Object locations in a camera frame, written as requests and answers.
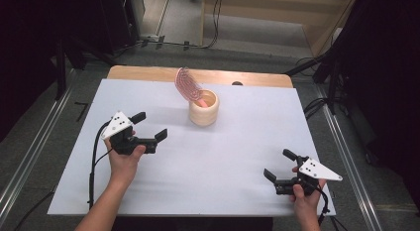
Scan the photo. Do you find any metal floor rail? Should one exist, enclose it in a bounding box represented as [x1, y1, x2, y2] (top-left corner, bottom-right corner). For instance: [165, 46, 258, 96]
[315, 85, 384, 231]
[0, 68, 80, 222]

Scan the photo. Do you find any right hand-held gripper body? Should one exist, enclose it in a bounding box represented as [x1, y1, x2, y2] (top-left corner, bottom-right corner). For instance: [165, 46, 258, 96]
[274, 155, 344, 196]

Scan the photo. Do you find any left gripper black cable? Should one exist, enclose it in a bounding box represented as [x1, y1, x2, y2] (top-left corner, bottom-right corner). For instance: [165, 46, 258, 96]
[87, 120, 113, 210]

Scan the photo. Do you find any black metal stand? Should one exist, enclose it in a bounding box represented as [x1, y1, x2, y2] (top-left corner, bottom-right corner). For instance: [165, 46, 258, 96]
[53, 36, 117, 101]
[285, 49, 342, 116]

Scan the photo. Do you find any black wall cable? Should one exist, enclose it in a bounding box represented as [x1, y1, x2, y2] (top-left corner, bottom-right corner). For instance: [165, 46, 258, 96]
[203, 0, 223, 50]

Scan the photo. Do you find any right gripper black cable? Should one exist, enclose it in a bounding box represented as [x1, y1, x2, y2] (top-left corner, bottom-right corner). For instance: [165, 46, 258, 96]
[315, 185, 332, 225]

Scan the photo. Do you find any dark cabinet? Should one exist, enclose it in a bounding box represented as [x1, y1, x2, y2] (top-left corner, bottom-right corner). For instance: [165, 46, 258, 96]
[95, 0, 147, 55]

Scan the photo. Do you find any pink hairbrush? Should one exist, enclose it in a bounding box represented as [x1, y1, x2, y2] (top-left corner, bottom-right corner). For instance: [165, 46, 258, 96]
[173, 66, 210, 109]

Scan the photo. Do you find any person's left hand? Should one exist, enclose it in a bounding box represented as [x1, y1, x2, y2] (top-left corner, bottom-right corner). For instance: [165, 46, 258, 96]
[104, 131, 147, 189]

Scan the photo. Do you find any person's right hand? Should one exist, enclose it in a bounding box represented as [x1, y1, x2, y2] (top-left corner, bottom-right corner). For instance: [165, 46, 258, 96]
[289, 166, 328, 222]

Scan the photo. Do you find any cream ribbed round holder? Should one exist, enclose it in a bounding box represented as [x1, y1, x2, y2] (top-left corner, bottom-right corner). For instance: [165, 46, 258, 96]
[188, 88, 221, 128]

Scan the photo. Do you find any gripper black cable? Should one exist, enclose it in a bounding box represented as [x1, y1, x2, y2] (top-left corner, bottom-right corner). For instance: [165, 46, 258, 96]
[315, 185, 332, 225]
[87, 120, 113, 210]

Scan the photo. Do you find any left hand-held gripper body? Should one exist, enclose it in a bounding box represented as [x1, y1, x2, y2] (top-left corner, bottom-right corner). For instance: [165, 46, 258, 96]
[100, 110, 158, 156]

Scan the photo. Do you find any black floor cable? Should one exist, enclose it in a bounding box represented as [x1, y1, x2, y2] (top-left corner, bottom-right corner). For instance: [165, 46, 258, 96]
[13, 190, 55, 231]
[303, 96, 331, 121]

